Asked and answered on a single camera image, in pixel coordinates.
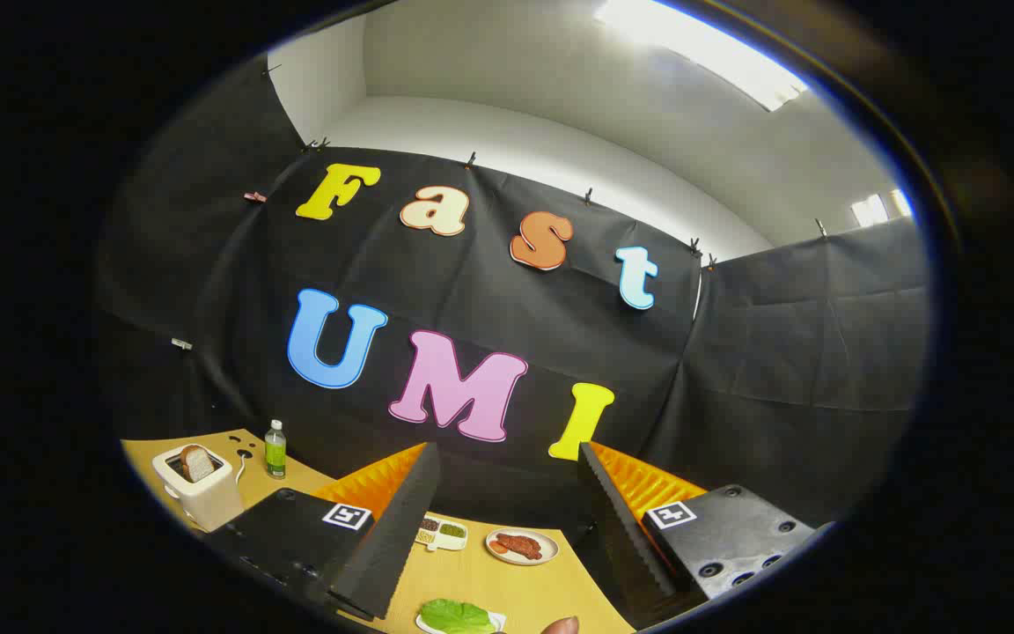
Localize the small bright light panel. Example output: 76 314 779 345
850 189 913 228

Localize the white toaster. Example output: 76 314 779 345
152 443 246 533

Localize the black backdrop cloth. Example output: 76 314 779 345
93 62 930 564

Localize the green label drink bottle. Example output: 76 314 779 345
263 419 288 480

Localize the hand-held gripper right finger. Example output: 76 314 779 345
576 440 818 631

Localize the white square plate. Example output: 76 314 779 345
415 608 508 634

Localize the brown meat slice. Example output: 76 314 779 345
494 533 544 561

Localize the green lettuce leaf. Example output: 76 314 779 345
420 598 497 634

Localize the bread slice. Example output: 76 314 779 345
180 445 217 483

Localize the white divided dish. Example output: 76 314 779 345
415 517 470 553

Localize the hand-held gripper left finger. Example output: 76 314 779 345
203 442 442 623

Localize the ceiling light panel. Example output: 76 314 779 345
593 0 812 113

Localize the beige round plate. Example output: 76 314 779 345
485 527 560 566

